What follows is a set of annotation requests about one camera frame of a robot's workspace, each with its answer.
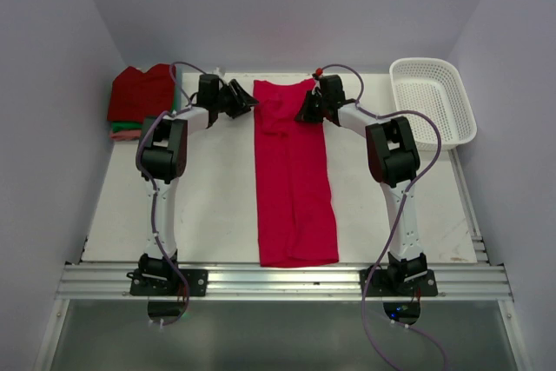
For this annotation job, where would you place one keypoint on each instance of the pink red t shirt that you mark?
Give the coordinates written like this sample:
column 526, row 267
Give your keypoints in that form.
column 295, row 217

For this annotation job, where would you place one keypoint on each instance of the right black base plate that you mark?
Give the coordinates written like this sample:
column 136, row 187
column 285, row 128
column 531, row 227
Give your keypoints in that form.
column 382, row 286

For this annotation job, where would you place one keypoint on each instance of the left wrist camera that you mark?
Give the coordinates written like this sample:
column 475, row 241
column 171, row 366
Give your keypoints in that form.
column 220, row 71

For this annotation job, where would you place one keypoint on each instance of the aluminium mounting rail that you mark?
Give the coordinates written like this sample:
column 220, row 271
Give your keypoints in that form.
column 250, row 282

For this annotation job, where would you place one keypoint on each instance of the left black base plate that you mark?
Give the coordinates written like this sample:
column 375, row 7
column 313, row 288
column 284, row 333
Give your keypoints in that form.
column 145, row 285

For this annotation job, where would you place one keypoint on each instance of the salmon folded shirt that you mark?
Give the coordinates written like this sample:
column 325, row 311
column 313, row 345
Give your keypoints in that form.
column 125, row 135

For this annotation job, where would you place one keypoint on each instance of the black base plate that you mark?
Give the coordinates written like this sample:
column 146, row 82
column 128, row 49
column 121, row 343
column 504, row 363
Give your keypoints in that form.
column 145, row 285
column 382, row 286

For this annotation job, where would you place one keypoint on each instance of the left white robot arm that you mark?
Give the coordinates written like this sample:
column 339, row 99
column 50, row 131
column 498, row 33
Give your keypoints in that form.
column 161, row 158

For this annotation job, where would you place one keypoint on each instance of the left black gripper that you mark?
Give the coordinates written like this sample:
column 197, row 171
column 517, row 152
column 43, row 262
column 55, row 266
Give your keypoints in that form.
column 242, row 102

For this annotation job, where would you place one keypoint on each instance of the white plastic basket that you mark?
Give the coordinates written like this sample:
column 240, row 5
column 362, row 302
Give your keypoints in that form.
column 434, row 88

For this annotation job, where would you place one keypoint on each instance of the blue folded shirt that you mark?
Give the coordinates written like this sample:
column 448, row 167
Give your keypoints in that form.
column 178, row 96

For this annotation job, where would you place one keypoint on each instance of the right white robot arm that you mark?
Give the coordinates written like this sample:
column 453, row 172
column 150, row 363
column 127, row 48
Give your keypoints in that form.
column 393, row 161

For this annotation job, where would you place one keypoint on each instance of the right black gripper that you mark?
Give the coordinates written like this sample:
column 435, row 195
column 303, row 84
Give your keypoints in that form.
column 305, row 115

